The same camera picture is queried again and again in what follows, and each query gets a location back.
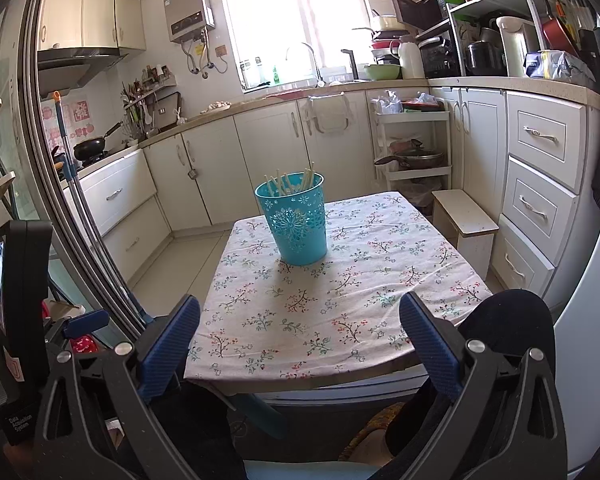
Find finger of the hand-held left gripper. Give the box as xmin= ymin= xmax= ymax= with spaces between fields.
xmin=61 ymin=309 xmax=111 ymax=340

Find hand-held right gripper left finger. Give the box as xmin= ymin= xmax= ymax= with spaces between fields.
xmin=30 ymin=295 xmax=202 ymax=480

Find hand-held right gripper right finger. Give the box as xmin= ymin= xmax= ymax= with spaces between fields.
xmin=399 ymin=291 xmax=570 ymax=480

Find blue perforated plastic basket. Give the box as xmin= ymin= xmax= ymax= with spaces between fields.
xmin=254 ymin=171 xmax=328 ymax=266

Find bundle of wooden chopsticks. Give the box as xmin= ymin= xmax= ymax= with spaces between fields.
xmin=264 ymin=161 xmax=317 ymax=199

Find red floral object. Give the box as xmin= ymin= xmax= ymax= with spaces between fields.
xmin=70 ymin=335 xmax=99 ymax=357

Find person's left leg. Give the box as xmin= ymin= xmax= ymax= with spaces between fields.
xmin=150 ymin=380 xmax=247 ymax=480

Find patterned slipper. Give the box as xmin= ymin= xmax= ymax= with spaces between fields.
xmin=339 ymin=402 xmax=407 ymax=462

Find floral tablecloth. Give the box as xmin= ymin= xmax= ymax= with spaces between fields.
xmin=184 ymin=191 xmax=493 ymax=380

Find teal table leg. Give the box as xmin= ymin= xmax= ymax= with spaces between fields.
xmin=227 ymin=392 xmax=289 ymax=439

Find white stove drawer cabinet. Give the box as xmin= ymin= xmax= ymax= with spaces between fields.
xmin=60 ymin=147 xmax=174 ymax=282

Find white step stool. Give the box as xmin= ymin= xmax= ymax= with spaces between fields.
xmin=431 ymin=189 xmax=501 ymax=286

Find black wok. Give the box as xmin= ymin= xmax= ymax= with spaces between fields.
xmin=73 ymin=122 xmax=124 ymax=164

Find white refrigerator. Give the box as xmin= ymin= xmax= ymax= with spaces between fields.
xmin=552 ymin=10 xmax=600 ymax=478

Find light blue seat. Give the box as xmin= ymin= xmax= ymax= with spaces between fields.
xmin=242 ymin=459 xmax=382 ymax=480

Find lidded frying pan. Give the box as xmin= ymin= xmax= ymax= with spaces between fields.
xmin=374 ymin=147 xmax=447 ymax=171

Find white three drawer cabinet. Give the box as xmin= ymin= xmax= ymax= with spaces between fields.
xmin=490 ymin=90 xmax=599 ymax=312

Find white door base cabinet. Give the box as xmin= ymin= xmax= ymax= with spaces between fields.
xmin=427 ymin=85 xmax=509 ymax=222

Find white corner base cabinets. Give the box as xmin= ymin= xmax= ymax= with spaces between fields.
xmin=142 ymin=87 xmax=382 ymax=234

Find white rolling cart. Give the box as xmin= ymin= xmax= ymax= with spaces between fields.
xmin=370 ymin=102 xmax=454 ymax=194

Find range hood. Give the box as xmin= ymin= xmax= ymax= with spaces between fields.
xmin=37 ymin=47 xmax=132 ymax=89

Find clear plastic bags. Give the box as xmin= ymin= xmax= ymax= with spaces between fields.
xmin=375 ymin=91 xmax=407 ymax=114

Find white tote bag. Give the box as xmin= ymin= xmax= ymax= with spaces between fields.
xmin=300 ymin=92 xmax=357 ymax=136

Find green bowl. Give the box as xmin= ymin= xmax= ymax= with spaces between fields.
xmin=363 ymin=63 xmax=402 ymax=81

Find beige kitchen countertop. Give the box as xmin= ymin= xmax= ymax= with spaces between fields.
xmin=77 ymin=76 xmax=600 ymax=182

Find white thermos jug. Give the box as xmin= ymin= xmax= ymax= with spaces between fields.
xmin=397 ymin=40 xmax=426 ymax=80

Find black toaster oven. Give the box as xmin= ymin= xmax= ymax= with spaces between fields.
xmin=419 ymin=32 xmax=464 ymax=80

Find black slim tap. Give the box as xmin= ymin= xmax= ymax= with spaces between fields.
xmin=341 ymin=49 xmax=360 ymax=82

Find stack of bowls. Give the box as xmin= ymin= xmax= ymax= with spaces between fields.
xmin=370 ymin=38 xmax=401 ymax=65

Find blue and white bag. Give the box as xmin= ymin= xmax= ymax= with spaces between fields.
xmin=524 ymin=50 xmax=597 ymax=87

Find chrome kitchen faucet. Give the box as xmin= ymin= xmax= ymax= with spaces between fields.
xmin=286 ymin=42 xmax=326 ymax=87

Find white electric water pot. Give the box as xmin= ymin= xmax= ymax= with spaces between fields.
xmin=496 ymin=16 xmax=539 ymax=79

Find gas water heater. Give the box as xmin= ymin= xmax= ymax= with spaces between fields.
xmin=162 ymin=0 xmax=217 ymax=44

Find red pot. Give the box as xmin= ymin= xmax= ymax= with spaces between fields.
xmin=542 ymin=17 xmax=579 ymax=57

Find black microwave oven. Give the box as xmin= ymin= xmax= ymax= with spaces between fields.
xmin=390 ymin=0 xmax=449 ymax=32

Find kitchen window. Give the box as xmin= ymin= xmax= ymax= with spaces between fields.
xmin=217 ymin=0 xmax=382 ymax=92

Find metal sliding door frame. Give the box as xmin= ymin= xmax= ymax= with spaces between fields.
xmin=17 ymin=0 xmax=152 ymax=332

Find red paper wall decoration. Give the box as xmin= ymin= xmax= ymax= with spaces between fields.
xmin=42 ymin=100 xmax=95 ymax=138

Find wall utensil rack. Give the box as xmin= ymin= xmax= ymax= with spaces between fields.
xmin=121 ymin=64 xmax=182 ymax=142

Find white wall cabinets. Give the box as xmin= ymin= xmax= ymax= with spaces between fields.
xmin=37 ymin=0 xmax=147 ymax=52

